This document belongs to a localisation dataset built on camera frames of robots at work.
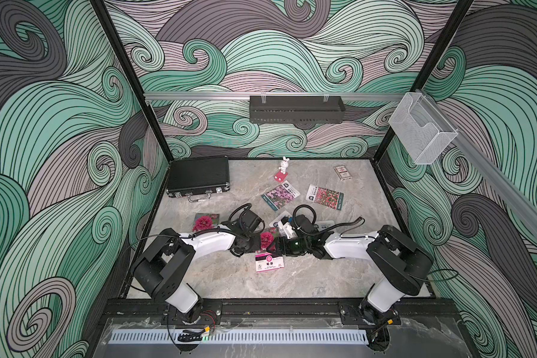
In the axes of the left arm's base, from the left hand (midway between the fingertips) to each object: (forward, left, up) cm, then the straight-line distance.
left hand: (258, 245), depth 88 cm
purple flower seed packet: (+25, -11, -1) cm, 27 cm away
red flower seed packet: (+24, -33, -1) cm, 41 cm away
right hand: (-4, -5, +1) cm, 6 cm away
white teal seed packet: (+10, -29, -1) cm, 30 cm away
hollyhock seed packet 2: (-5, -4, 0) cm, 7 cm away
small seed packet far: (+40, -43, 0) cm, 59 cm away
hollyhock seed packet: (+11, +23, 0) cm, 26 cm away
